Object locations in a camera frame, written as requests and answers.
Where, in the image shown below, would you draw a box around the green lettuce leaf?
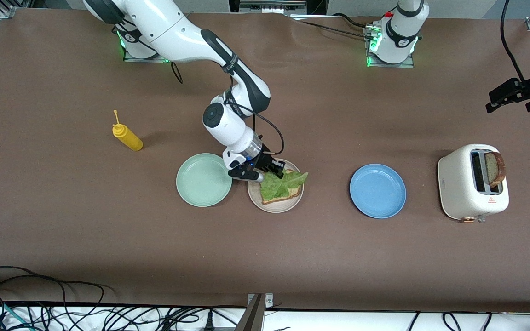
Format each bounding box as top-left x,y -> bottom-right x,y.
259,170 -> 309,201

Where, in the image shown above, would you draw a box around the brown bread slice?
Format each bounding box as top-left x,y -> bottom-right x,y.
484,151 -> 507,187
261,182 -> 303,205

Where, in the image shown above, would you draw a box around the beige plate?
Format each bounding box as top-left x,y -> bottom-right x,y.
247,158 -> 304,214

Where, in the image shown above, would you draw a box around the mint green plate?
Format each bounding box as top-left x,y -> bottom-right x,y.
176,153 -> 233,208

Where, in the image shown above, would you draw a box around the blue plate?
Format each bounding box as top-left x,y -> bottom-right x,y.
350,164 -> 407,219

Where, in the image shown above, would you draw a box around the brown table cover sheet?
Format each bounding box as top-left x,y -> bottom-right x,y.
0,8 -> 530,313

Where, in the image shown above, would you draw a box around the cream white toaster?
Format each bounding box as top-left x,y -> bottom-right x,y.
438,144 -> 510,224

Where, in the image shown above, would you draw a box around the yellow squeeze bottle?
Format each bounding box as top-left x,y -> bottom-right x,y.
112,109 -> 144,151

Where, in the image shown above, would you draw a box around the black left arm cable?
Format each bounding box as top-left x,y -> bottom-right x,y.
501,0 -> 525,83

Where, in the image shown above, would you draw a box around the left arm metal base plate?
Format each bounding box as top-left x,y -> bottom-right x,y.
365,25 -> 415,69

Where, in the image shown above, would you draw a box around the grey metal bracket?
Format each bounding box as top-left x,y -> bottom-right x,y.
235,293 -> 275,331

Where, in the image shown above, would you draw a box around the black cable on table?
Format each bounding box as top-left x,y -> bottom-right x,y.
288,13 -> 374,40

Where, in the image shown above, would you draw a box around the black equipment with metal rail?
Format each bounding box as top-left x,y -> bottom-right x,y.
228,0 -> 328,18

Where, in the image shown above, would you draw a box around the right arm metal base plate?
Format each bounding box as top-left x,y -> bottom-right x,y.
123,46 -> 177,63

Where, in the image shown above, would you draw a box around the tangled black cables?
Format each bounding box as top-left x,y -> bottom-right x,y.
0,266 -> 247,331

